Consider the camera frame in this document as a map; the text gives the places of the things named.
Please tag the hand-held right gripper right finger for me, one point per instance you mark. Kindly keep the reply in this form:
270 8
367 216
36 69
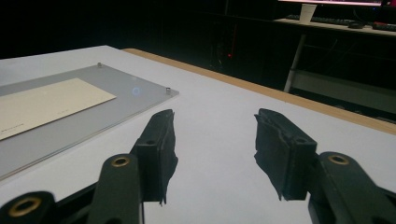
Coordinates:
280 146

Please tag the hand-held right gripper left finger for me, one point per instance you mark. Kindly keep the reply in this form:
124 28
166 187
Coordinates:
155 155

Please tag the clear acrylic picture frame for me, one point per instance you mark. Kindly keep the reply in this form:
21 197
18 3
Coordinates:
102 121

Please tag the white table board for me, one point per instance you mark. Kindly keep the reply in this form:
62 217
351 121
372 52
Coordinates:
218 149

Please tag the picture card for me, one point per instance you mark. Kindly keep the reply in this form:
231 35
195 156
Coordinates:
46 105

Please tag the black computer mouse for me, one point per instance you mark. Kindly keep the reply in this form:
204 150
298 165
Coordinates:
356 25

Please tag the computer monitor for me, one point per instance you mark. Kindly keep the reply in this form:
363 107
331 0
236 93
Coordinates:
330 2

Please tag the black and red keyboard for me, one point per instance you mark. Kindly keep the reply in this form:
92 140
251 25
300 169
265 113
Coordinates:
384 26

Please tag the white metal frame stand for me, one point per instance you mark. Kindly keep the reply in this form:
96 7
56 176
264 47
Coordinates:
327 88

